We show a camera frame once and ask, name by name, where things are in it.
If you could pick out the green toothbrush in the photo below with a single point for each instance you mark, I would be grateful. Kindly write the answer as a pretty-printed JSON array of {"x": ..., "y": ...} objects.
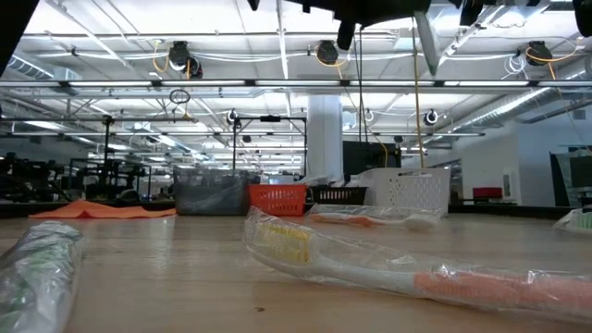
[
  {"x": 575, "y": 221},
  {"x": 37, "y": 277}
]

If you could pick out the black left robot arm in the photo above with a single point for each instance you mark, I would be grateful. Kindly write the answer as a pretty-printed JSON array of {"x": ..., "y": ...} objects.
[{"x": 11, "y": 23}]

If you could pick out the long ceiling light strip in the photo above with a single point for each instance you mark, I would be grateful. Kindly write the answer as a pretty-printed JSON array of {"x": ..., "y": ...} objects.
[{"x": 296, "y": 83}]

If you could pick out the white building column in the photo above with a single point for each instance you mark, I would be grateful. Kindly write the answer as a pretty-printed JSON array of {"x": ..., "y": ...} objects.
[{"x": 324, "y": 139}]

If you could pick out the black monitor panel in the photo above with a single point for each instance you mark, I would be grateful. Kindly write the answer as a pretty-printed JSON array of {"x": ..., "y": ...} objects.
[{"x": 370, "y": 159}]

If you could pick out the white perforated plastic basket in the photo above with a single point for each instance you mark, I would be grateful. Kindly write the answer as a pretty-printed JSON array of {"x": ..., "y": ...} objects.
[{"x": 407, "y": 192}]

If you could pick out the black perforated plastic basket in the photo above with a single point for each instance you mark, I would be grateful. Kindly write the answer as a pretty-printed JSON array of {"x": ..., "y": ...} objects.
[{"x": 340, "y": 195}]

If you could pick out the orange perforated plastic basket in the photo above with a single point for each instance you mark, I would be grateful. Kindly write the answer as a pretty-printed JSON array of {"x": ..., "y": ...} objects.
[{"x": 277, "y": 200}]

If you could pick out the red box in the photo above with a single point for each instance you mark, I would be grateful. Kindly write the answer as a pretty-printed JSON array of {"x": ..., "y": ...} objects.
[{"x": 486, "y": 192}]

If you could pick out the grey translucent plastic bin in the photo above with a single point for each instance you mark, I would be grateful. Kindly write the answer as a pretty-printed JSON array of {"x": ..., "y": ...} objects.
[{"x": 210, "y": 194}]

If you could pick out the black screen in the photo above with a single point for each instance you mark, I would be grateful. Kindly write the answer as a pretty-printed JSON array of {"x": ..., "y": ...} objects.
[{"x": 580, "y": 171}]

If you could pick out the dark workstation rig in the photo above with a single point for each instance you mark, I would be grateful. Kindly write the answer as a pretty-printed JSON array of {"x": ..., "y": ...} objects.
[
  {"x": 28, "y": 180},
  {"x": 111, "y": 180}
]

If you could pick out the orange folded cloth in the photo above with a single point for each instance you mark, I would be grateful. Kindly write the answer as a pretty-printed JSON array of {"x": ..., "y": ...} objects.
[{"x": 92, "y": 210}]

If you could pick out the black background frame rig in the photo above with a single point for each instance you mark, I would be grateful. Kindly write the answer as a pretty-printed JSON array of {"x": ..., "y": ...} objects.
[{"x": 270, "y": 119}]

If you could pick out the silver ventilation duct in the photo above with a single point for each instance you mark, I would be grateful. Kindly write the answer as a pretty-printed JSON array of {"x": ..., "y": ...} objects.
[
  {"x": 518, "y": 108},
  {"x": 32, "y": 67}
]

